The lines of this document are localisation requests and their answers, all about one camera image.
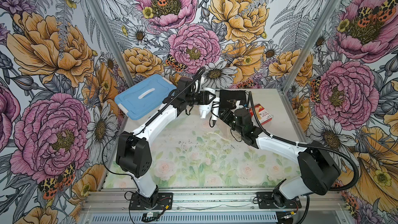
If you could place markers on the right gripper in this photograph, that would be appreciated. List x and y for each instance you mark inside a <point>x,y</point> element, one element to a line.
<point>226,115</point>

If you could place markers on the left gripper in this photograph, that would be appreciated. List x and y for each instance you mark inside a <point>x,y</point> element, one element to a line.
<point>203,95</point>

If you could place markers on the black hair dryer pouch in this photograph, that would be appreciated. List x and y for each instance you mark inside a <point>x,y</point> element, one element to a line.
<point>233,99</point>

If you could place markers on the white hair dryer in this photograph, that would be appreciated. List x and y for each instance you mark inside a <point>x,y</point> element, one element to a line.
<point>212,108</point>

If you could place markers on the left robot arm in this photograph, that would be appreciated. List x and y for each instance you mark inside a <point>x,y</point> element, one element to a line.
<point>134,148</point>

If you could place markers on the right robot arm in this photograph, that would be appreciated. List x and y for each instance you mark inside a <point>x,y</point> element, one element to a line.
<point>318,170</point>

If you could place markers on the red white bandage box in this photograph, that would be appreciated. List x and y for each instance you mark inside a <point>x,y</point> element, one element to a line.
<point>262,114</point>

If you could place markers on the blue lidded storage box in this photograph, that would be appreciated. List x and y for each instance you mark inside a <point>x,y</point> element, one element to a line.
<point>143,97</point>

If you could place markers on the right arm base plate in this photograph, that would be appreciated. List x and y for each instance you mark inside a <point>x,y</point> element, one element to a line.
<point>270,200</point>

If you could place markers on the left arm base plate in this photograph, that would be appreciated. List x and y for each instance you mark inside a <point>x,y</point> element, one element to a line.
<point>159,201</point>

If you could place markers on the aluminium front rail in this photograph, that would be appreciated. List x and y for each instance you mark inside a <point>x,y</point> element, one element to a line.
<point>214,206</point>

